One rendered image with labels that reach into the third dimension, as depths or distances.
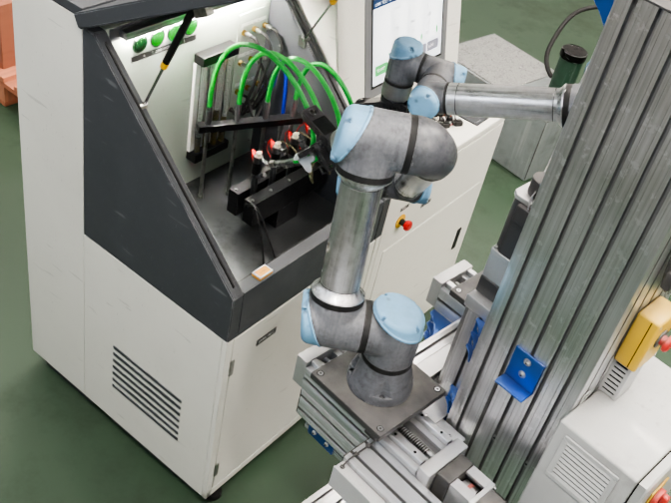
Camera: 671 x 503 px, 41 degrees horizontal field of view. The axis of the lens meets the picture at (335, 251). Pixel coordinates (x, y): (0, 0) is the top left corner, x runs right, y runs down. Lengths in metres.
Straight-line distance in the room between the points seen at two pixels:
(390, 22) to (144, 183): 0.99
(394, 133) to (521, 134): 3.07
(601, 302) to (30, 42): 1.60
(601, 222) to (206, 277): 1.08
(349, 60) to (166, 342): 1.00
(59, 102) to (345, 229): 1.03
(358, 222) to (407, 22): 1.31
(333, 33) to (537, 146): 2.19
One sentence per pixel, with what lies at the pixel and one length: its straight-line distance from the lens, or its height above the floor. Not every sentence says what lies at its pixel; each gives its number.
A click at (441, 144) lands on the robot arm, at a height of 1.65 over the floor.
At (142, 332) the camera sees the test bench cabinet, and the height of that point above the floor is 0.58.
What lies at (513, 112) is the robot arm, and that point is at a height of 1.57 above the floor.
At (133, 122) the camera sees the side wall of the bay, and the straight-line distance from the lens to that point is 2.29.
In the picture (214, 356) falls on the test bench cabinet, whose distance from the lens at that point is 2.48.
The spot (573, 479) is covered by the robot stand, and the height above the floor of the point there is 1.12.
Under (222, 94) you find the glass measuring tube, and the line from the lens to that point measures 2.75.
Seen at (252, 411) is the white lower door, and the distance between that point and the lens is 2.81.
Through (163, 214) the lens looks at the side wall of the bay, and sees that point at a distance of 2.34.
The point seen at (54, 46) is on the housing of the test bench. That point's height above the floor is 1.35.
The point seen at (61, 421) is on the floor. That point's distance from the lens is 3.23.
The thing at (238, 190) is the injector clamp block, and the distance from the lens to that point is 2.59.
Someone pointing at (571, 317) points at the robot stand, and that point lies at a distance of 1.78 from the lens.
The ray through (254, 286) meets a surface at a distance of 2.33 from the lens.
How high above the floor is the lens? 2.53
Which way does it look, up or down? 40 degrees down
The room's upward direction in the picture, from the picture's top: 13 degrees clockwise
